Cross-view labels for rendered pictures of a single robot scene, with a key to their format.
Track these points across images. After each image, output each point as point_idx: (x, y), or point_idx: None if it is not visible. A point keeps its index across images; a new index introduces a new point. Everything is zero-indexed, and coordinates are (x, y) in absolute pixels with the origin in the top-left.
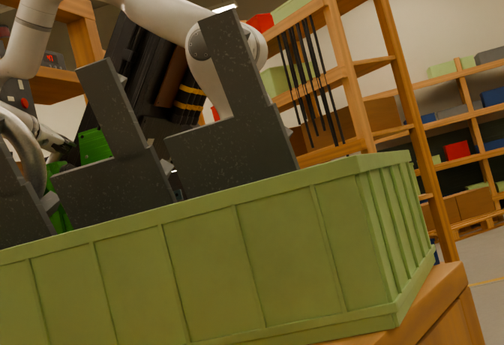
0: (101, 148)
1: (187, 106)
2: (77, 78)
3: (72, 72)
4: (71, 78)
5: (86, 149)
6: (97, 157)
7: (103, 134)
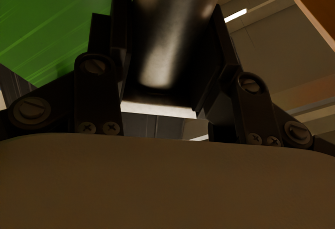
0: (22, 23)
1: None
2: (319, 28)
3: (327, 43)
4: (327, 36)
5: None
6: None
7: (62, 68)
